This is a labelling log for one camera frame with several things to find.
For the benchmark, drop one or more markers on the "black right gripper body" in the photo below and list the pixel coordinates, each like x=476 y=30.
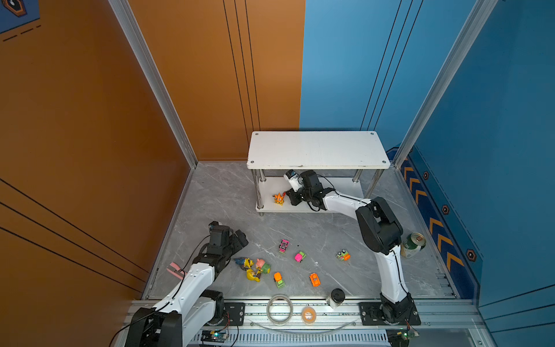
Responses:
x=301 y=195

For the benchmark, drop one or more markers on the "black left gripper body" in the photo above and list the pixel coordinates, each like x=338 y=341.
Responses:
x=234 y=246

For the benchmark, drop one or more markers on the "orange yellow dragon figure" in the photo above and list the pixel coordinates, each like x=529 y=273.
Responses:
x=279 y=198

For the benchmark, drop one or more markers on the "pink green monster figure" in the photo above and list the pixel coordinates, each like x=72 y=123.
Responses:
x=262 y=266

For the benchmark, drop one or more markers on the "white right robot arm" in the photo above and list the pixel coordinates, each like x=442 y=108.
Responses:
x=380 y=230

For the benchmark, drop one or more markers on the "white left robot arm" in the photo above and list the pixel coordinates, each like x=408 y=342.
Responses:
x=178 y=317

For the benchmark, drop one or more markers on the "white two-tier metal shelf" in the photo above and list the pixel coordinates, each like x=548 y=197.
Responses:
x=271 y=154

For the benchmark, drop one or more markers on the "blue yellow duck figure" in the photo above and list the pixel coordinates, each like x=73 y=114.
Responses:
x=244 y=263

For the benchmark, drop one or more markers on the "yellow banana figure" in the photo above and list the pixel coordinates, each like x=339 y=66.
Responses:
x=254 y=275

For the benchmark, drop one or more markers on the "pink black toy car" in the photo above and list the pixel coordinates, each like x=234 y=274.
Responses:
x=283 y=246

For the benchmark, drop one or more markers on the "pink green toy car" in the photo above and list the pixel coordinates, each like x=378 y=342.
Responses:
x=299 y=257

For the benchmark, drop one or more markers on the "orange green toy truck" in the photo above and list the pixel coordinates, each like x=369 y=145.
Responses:
x=278 y=279

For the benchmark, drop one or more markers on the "green orange toy car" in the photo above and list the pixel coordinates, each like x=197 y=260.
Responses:
x=343 y=255

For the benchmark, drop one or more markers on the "clear tape roll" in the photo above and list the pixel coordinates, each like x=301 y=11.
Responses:
x=279 y=310

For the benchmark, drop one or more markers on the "green circuit board left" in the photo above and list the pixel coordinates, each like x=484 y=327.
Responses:
x=214 y=337

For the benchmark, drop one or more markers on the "green circuit board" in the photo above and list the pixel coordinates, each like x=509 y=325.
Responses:
x=401 y=338
x=214 y=337

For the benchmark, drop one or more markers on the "black lidded paper cup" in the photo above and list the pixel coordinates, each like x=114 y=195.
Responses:
x=336 y=298

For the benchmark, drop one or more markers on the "tan tape roll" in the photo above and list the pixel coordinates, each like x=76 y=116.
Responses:
x=308 y=315

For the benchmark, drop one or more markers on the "green beverage can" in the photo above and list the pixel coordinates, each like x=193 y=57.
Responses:
x=413 y=244

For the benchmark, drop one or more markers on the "green circuit board right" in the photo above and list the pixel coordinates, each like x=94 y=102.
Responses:
x=401 y=338

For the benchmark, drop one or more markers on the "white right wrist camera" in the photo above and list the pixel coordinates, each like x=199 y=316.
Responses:
x=294 y=180

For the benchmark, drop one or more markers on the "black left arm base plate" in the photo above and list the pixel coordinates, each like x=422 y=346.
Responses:
x=228 y=313

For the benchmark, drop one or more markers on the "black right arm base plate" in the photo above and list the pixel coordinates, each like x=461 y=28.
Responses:
x=374 y=313

